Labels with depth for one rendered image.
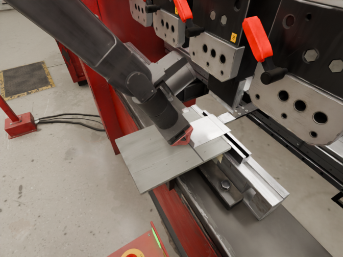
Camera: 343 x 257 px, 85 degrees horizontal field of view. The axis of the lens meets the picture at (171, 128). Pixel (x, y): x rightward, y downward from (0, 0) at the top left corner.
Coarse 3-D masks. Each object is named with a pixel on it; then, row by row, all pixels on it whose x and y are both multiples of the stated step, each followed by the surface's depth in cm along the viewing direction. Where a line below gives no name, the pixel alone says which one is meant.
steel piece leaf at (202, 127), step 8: (200, 120) 57; (208, 120) 57; (200, 128) 55; (208, 128) 55; (216, 128) 55; (184, 136) 52; (192, 136) 53; (200, 136) 53; (208, 136) 53; (216, 136) 53; (192, 144) 49; (200, 144) 51
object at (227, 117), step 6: (246, 90) 65; (246, 96) 65; (246, 102) 66; (240, 108) 61; (246, 108) 61; (252, 108) 61; (222, 114) 59; (228, 114) 59; (234, 114) 59; (240, 114) 59; (246, 114) 59; (264, 114) 60; (222, 120) 57; (228, 120) 57
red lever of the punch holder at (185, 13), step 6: (174, 0) 39; (180, 0) 38; (180, 6) 38; (186, 6) 38; (180, 12) 38; (186, 12) 38; (186, 18) 38; (192, 18) 39; (186, 24) 39; (192, 24) 38; (186, 30) 38; (192, 30) 38; (198, 30) 38; (204, 30) 39; (186, 36) 39; (192, 36) 39
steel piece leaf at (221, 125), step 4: (208, 116) 58; (212, 116) 58; (212, 120) 57; (216, 120) 57; (216, 124) 56; (220, 124) 56; (224, 124) 56; (220, 128) 55; (224, 128) 55; (228, 128) 55; (224, 132) 54
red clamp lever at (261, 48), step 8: (256, 16) 26; (248, 24) 26; (256, 24) 26; (248, 32) 26; (256, 32) 26; (264, 32) 26; (248, 40) 27; (256, 40) 26; (264, 40) 26; (256, 48) 26; (264, 48) 26; (256, 56) 26; (264, 56) 26; (264, 64) 26; (272, 64) 26; (264, 72) 26; (272, 72) 26; (280, 72) 26; (264, 80) 26; (272, 80) 26
